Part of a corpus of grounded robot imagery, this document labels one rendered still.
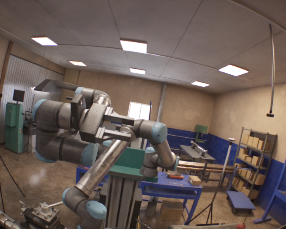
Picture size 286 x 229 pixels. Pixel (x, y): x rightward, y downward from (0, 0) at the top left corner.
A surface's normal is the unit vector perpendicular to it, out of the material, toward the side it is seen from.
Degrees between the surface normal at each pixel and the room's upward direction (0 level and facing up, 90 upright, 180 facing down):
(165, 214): 90
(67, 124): 118
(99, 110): 41
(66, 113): 69
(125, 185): 90
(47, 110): 74
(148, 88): 90
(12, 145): 90
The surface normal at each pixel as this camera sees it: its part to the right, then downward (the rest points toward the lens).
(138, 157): 0.04, 0.05
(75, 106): -0.06, 0.35
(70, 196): -0.15, -0.80
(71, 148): 0.22, -0.43
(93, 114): 0.13, -0.71
